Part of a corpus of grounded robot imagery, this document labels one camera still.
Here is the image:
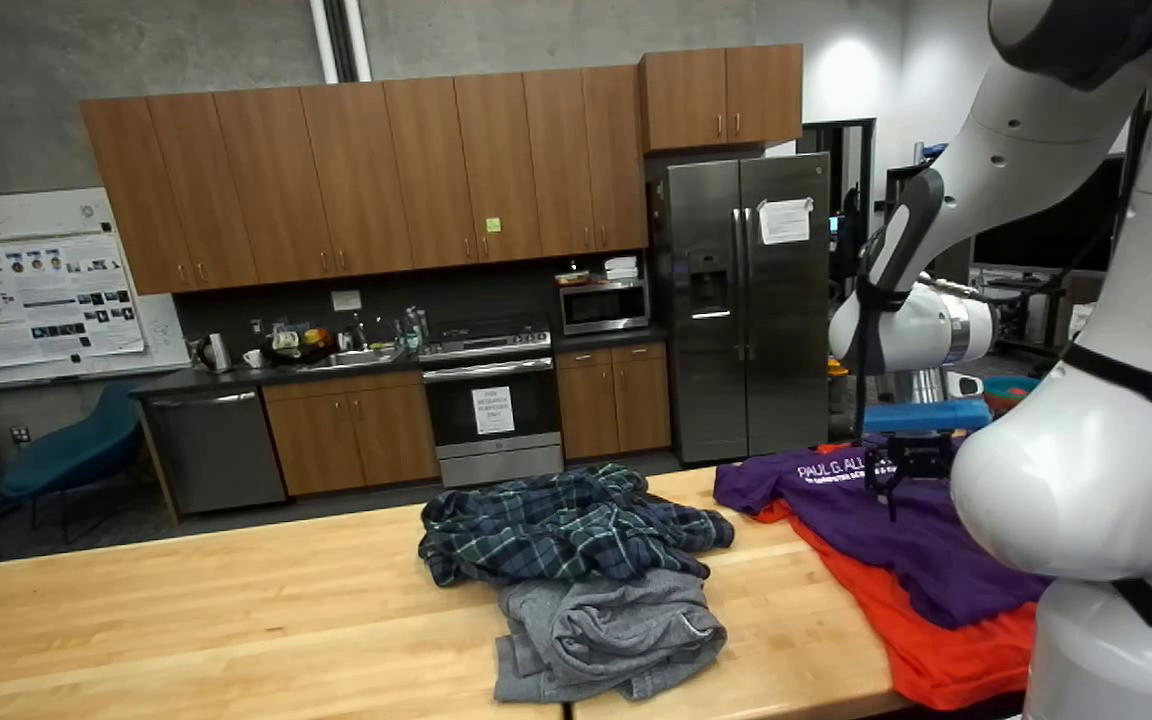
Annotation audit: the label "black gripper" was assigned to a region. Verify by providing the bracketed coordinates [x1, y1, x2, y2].
[864, 430, 968, 487]

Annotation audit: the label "purple printed t-shirt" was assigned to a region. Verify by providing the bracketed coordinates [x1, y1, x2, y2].
[712, 442, 1051, 633]

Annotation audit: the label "orange t-shirt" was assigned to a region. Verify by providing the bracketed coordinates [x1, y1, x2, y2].
[753, 435, 1043, 714]

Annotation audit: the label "blue green plaid shirt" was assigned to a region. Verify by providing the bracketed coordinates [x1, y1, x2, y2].
[414, 460, 740, 591]

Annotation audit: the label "blue plastic bowl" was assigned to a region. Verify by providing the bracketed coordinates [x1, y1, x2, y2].
[982, 371, 1048, 405]

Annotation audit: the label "stainless steel refrigerator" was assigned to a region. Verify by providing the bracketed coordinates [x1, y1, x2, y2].
[648, 148, 836, 468]

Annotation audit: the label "black monitor screen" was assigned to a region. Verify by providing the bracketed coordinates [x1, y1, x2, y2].
[972, 155, 1129, 274]

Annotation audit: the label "white paper sheet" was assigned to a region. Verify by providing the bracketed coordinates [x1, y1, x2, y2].
[755, 195, 816, 247]
[467, 385, 518, 439]

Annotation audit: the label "wooden base cabinet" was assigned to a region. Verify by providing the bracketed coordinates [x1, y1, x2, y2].
[551, 338, 675, 463]
[258, 369, 444, 500]

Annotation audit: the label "stainless steel microwave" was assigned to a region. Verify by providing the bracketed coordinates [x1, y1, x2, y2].
[554, 271, 655, 338]

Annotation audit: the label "grey denim garment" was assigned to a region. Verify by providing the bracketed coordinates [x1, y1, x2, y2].
[490, 562, 733, 707]

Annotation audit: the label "stainless steel oven range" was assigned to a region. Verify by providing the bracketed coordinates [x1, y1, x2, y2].
[421, 333, 567, 487]

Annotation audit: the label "bowl of fruit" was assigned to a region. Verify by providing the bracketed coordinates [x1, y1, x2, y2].
[258, 315, 345, 369]

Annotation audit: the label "stainless steel dishwasher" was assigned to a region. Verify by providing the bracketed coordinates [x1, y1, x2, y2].
[143, 385, 287, 517]

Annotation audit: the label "white kettle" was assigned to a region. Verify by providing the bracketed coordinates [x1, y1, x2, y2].
[197, 333, 237, 380]

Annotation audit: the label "white ceiling pipes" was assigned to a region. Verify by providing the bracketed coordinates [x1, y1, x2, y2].
[306, 0, 374, 86]

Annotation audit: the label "blue lounge chair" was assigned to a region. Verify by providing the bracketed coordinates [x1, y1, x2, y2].
[0, 385, 147, 505]

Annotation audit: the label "white poster board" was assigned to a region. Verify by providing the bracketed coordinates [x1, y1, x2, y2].
[0, 185, 192, 397]

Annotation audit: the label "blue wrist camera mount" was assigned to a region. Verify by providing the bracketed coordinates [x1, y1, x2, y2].
[861, 397, 994, 439]

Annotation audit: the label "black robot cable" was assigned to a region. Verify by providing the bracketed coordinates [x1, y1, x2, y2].
[1060, 338, 1152, 633]

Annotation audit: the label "small wooden wall cabinet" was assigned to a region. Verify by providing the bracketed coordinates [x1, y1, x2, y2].
[639, 45, 808, 155]

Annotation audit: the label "long wooden wall cabinets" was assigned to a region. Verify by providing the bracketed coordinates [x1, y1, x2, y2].
[77, 64, 650, 297]

